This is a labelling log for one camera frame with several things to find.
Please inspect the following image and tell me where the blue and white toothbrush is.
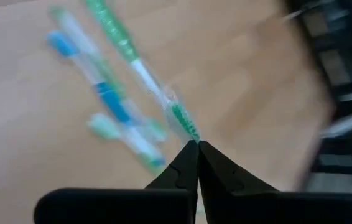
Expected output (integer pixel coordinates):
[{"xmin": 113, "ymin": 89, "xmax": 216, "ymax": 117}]
[
  {"xmin": 87, "ymin": 112, "xmax": 168, "ymax": 174},
  {"xmin": 45, "ymin": 29, "xmax": 135, "ymax": 125}
]

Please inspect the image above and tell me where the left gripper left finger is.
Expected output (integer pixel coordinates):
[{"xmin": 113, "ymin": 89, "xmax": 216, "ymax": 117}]
[{"xmin": 34, "ymin": 139, "xmax": 200, "ymax": 224}]

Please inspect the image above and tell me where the green and white toothbrush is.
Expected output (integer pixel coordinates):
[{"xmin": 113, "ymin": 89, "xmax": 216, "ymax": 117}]
[
  {"xmin": 84, "ymin": 0, "xmax": 201, "ymax": 144},
  {"xmin": 48, "ymin": 5, "xmax": 168, "ymax": 141}
]

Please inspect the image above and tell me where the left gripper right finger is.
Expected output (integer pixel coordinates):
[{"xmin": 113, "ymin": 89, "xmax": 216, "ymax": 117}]
[{"xmin": 198, "ymin": 140, "xmax": 352, "ymax": 224}]

